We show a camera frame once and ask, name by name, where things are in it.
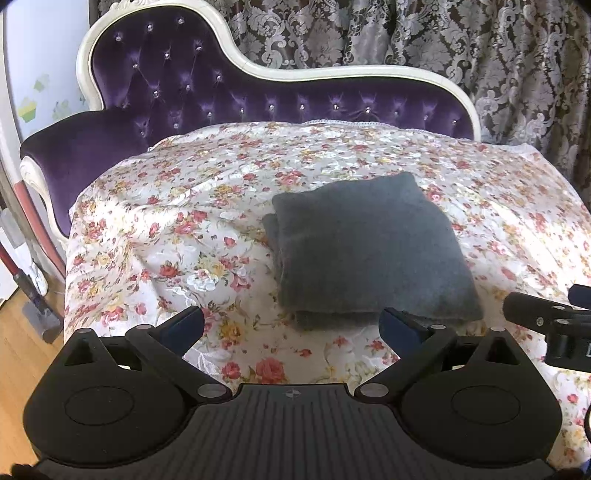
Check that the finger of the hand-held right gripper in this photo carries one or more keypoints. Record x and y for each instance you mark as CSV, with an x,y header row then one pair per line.
x,y
581,295
526,308

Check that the pale green cupcake wall sticker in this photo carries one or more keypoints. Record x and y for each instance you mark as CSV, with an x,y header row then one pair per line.
x,y
61,110
41,83

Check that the grey knit garment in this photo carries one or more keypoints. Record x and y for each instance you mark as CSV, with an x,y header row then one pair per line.
x,y
369,244

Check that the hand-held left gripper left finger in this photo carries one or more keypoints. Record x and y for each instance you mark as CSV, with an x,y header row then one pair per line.
x,y
184,325

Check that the yellow green cupcake wall sticker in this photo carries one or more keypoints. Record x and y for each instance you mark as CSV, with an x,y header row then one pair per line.
x,y
28,110

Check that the grey damask curtain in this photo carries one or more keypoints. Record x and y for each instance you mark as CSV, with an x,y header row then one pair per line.
x,y
508,69

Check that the purple tufted velvet sofa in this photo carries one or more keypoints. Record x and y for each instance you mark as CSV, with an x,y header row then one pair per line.
x,y
184,87

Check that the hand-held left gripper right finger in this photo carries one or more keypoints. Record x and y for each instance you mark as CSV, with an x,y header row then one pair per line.
x,y
398,330

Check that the floral printed blanket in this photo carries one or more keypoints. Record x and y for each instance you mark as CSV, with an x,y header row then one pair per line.
x,y
161,221

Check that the red stick vacuum cleaner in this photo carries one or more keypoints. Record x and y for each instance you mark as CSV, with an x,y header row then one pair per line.
x,y
32,295

